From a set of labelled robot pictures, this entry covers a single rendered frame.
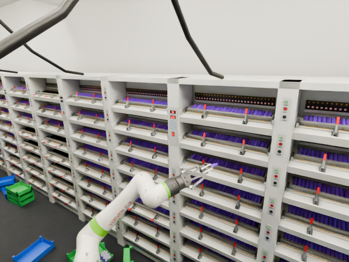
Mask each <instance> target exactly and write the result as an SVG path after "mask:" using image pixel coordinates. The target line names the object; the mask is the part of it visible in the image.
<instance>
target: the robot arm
mask: <svg viewBox="0 0 349 262"><path fill-rule="evenodd" d="M209 165H211V164H208V165H207V166H205V165H202V166H201V167H199V166H198V165H194V166H191V167H188V168H182V169H181V174H180V175H179V176H177V177H175V178H172V177H171V178H169V179H167V180H165V181H163V182H161V183H159V184H157V185H156V184H155V182H154V181H153V179H152V177H151V176H150V174H148V173H147V172H139V173H137V174H136V175H135V176H134V177H133V179H132V180H131V181H130V183H129V184H128V185H127V186H126V187H125V189H124V190H123V191H122V192H121V193H120V194H119V195H118V196H117V197H116V198H115V199H114V200H113V201H112V202H111V203H110V204H109V205H108V206H107V207H106V208H104V209H103V210H102V211H101V212H100V213H99V214H97V215H96V216H95V217H94V218H93V219H92V220H91V221H90V222H89V223H88V224H87V225H86V226H85V227H84V228H83V229H82V230H81V231H80V232H79V233H78V235H77V238H76V253H75V257H74V260H73V262H100V254H99V243H100V242H101V240H102V239H103V238H104V237H105V236H106V235H107V233H108V232H109V231H110V230H111V229H112V227H113V226H114V225H115V224H116V222H117V221H118V220H119V218H120V217H121V216H122V214H123V213H124V212H125V211H126V210H127V209H128V208H129V207H130V206H131V204H132V203H133V202H134V201H135V200H136V199H137V198H139V197H141V200H142V202H143V204H144V205H145V206H146V207H148V208H156V207H158V206H159V205H161V204H162V203H163V202H164V201H166V200H167V199H169V198H171V197H173V196H174V195H176V194H178V193H179V192H180V190H182V189H184V188H188V187H189V188H190V189H191V190H193V189H194V188H195V186H196V185H198V184H199V183H200V182H201V181H203V180H204V179H205V178H204V176H205V175H206V174H208V171H209V170H211V169H213V167H212V168H210V169H208V170H206V171H204V172H202V173H201V175H199V176H196V177H194V178H191V177H190V175H192V174H193V173H195V172H196V171H198V170H200V171H201V170H202V169H204V168H206V167H208V166H209ZM194 168H197V169H196V170H194V171H192V172H191V173H189V174H187V173H184V172H185V171H188V170H190V169H194ZM200 177H201V179H200V180H199V181H197V182H196V183H194V184H193V185H191V186H190V184H191V182H192V181H193V180H195V179H197V178H200Z"/></svg>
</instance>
